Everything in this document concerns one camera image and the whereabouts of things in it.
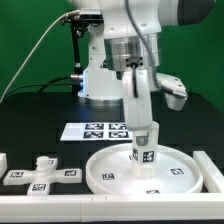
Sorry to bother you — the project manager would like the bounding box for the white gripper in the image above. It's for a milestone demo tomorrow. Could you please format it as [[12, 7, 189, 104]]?
[[122, 70, 153, 146]]

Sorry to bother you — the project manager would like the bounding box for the white round table top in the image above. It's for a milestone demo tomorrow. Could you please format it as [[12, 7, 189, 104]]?
[[86, 143, 203, 195]]

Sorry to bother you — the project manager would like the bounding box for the white cross table base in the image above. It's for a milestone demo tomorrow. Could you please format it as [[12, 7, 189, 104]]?
[[3, 156, 82, 196]]

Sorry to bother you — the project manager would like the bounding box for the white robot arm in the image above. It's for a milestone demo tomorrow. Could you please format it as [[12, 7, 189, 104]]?
[[68, 0, 216, 147]]

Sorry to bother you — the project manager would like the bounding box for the white marker sheet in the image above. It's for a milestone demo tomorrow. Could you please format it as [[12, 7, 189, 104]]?
[[60, 122, 132, 141]]

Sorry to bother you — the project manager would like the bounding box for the white left fence block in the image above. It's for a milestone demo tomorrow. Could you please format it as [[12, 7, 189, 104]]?
[[0, 153, 7, 179]]

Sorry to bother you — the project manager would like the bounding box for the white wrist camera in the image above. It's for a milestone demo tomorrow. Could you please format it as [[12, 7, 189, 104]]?
[[157, 73, 188, 111]]

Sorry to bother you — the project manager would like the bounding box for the white right fence rail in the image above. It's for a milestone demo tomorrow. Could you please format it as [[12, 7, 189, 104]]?
[[193, 151, 224, 194]]

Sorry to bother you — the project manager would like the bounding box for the white fence rail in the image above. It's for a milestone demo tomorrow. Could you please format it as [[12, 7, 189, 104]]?
[[193, 151, 224, 194], [0, 193, 224, 223]]

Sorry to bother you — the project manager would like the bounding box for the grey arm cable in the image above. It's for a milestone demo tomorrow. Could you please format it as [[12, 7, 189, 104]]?
[[123, 0, 188, 99]]

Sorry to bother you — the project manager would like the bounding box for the black base cable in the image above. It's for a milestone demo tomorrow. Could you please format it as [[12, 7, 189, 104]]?
[[3, 75, 74, 98]]

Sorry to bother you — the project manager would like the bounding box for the black camera stand pole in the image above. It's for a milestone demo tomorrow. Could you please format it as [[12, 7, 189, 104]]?
[[70, 24, 83, 93]]

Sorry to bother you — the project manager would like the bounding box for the white front fence rail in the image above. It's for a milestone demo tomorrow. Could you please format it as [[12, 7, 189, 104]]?
[[0, 193, 224, 223]]

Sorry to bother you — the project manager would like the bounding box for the black camera on stand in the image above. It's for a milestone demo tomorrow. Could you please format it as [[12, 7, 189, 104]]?
[[62, 8, 103, 23]]

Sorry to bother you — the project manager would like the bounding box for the grey camera cable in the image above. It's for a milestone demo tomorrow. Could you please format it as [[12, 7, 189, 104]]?
[[0, 10, 80, 104]]

